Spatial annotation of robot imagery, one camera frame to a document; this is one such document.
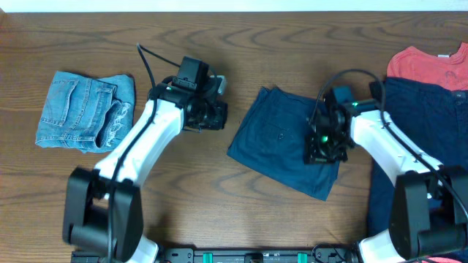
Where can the folded light blue denim shorts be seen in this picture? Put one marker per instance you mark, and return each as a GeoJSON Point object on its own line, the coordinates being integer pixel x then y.
{"type": "Point", "coordinates": [88, 114]}

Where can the dark navy blue shorts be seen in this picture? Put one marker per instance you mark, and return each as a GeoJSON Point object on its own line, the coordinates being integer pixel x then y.
{"type": "Point", "coordinates": [271, 140]}

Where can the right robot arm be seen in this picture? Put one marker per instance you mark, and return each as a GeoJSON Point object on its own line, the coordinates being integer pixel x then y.
{"type": "Point", "coordinates": [428, 214]}

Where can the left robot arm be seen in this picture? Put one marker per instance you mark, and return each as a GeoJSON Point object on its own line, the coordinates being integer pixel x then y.
{"type": "Point", "coordinates": [103, 208]}

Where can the red t-shirt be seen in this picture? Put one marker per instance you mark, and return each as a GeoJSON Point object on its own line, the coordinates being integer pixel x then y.
{"type": "Point", "coordinates": [447, 71]}

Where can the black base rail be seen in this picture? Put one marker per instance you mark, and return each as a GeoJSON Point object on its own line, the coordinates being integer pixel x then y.
{"type": "Point", "coordinates": [226, 255]}

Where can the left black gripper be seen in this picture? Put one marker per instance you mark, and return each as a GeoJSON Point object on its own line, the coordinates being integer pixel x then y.
{"type": "Point", "coordinates": [210, 117]}

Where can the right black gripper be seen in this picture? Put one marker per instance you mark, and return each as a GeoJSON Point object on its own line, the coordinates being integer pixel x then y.
{"type": "Point", "coordinates": [320, 153]}

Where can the dark navy garment pile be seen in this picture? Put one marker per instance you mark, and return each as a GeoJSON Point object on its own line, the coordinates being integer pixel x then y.
{"type": "Point", "coordinates": [435, 119]}

